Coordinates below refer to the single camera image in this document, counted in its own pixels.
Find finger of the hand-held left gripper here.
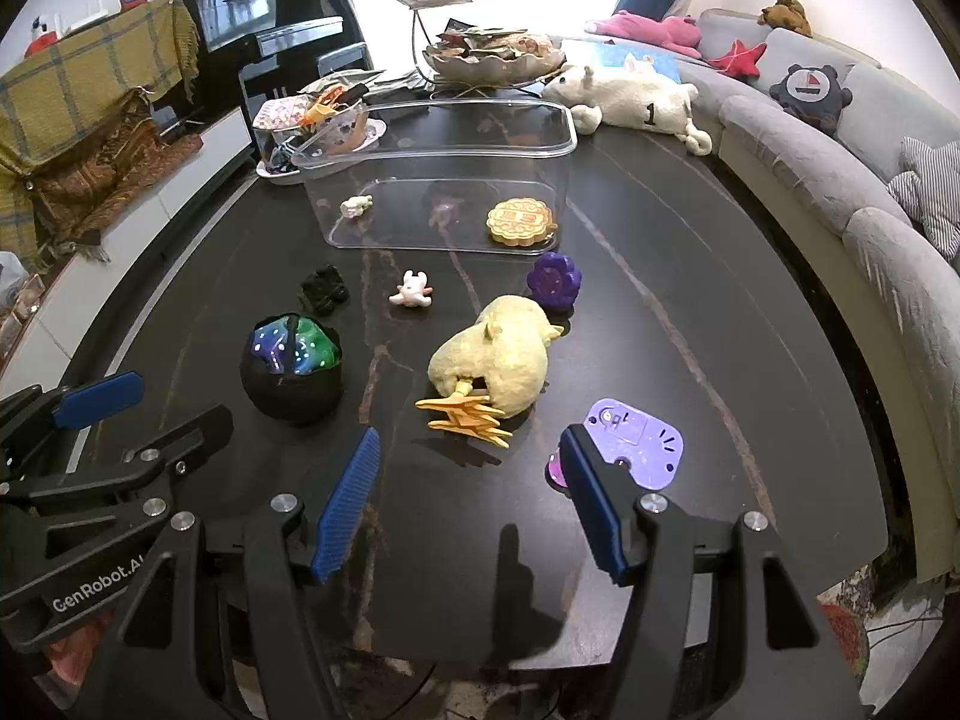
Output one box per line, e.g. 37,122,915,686
0,371,146,485
0,405,235,537

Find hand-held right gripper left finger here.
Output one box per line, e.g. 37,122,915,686
75,427,383,720

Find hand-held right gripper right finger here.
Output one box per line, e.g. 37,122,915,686
561,424,871,720

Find green dinosaur toy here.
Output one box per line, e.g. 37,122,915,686
240,313,344,425

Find yellow plush chick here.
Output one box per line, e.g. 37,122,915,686
415,295,563,451

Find black toy car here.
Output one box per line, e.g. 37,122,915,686
300,265,351,314

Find white pink bunny figurine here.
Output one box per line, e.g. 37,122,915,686
388,270,434,308

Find purple flower toy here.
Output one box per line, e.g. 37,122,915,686
526,253,584,310

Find clear plastic container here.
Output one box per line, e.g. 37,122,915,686
289,99,578,252

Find black marble desktop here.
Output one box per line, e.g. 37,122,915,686
56,82,893,676

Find brown patterned cloth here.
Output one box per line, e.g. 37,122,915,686
30,90,203,263

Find patterned rug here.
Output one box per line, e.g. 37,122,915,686
817,577,871,691

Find white oval dish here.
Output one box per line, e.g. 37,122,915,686
253,116,387,187

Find yellow mooncake toy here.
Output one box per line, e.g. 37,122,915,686
486,197,560,247

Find yellow plaid blanket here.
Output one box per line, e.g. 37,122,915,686
0,0,200,263

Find patterned paper box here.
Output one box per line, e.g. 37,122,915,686
255,96,320,132

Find white patterned cup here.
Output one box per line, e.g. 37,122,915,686
319,101,370,155

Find black chair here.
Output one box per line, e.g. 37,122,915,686
238,43,372,128

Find orange plastic toy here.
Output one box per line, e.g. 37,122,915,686
304,86,350,125

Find grey sofa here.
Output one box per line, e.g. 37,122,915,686
675,7,960,586

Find black piano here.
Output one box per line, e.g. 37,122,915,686
184,0,368,125

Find white plush animal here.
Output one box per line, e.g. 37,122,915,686
541,54,713,157

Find striped star cushion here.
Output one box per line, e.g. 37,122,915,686
887,136,960,263

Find navy round cushion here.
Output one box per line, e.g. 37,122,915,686
769,64,854,137

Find red star plush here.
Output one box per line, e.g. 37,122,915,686
707,40,768,80

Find pile of snack packets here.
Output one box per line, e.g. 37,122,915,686
431,19,560,65

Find pink plush toy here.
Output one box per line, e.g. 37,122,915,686
585,11,702,59

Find brown teddy plush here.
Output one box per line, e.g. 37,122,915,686
757,0,813,38

